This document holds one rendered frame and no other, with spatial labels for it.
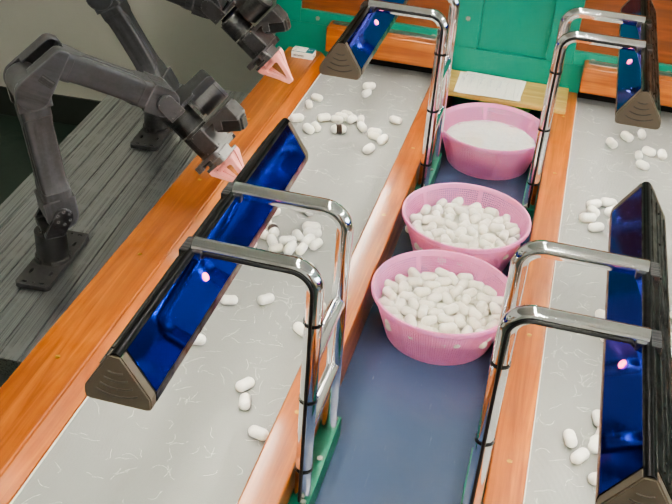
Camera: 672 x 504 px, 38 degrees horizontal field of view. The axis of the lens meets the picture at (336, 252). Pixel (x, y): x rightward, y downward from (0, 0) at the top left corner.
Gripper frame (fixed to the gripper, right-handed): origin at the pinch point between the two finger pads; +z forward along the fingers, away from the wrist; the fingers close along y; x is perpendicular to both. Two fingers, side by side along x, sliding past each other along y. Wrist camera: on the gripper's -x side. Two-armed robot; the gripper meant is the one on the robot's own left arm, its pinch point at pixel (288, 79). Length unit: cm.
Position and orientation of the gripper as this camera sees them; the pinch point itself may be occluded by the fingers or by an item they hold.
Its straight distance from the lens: 233.5
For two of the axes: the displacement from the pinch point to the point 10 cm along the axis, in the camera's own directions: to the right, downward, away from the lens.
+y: 2.5, -5.2, 8.2
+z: 6.9, 6.8, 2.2
